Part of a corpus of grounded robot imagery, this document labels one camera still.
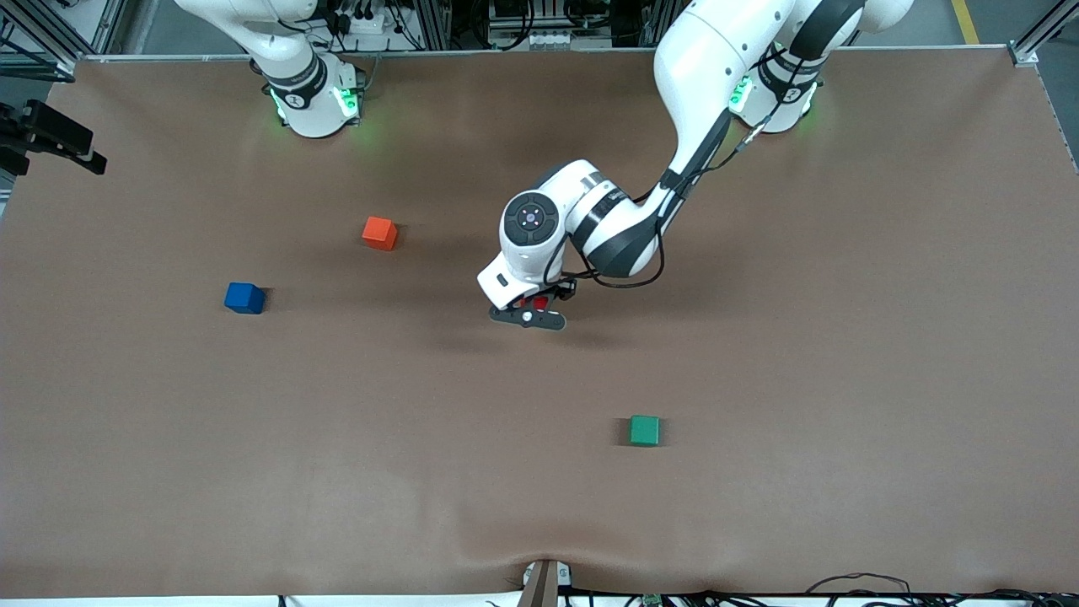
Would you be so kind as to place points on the white terminal block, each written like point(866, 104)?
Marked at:
point(550, 39)

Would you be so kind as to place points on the blue block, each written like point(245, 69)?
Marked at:
point(244, 298)

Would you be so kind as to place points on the white power strip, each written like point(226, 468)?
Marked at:
point(362, 24)

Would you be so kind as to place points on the table cover mat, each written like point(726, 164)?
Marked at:
point(539, 506)

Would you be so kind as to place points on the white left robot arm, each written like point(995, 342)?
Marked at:
point(700, 67)

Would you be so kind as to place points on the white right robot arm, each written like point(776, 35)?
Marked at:
point(303, 93)

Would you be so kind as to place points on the aluminium frame post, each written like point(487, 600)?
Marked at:
point(1041, 34)
point(50, 25)

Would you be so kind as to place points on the orange block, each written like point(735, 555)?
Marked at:
point(379, 233)

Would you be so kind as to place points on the green block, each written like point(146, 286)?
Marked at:
point(645, 430)

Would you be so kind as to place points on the metal table clamp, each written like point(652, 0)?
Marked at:
point(544, 583)

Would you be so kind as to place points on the red block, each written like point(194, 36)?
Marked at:
point(533, 303)

